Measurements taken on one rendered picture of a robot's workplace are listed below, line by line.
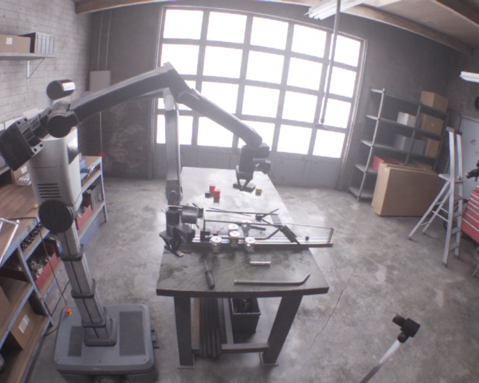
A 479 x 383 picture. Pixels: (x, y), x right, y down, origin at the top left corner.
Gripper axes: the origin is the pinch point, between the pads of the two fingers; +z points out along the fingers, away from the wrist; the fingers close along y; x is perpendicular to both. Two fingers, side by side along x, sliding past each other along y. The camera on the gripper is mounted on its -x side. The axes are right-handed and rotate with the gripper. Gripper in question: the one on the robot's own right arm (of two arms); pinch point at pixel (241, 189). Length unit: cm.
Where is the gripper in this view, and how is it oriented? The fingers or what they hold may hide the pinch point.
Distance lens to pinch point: 116.8
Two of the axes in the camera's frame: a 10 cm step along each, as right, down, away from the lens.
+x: -9.9, -0.9, -1.4
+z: -1.4, 9.1, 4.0
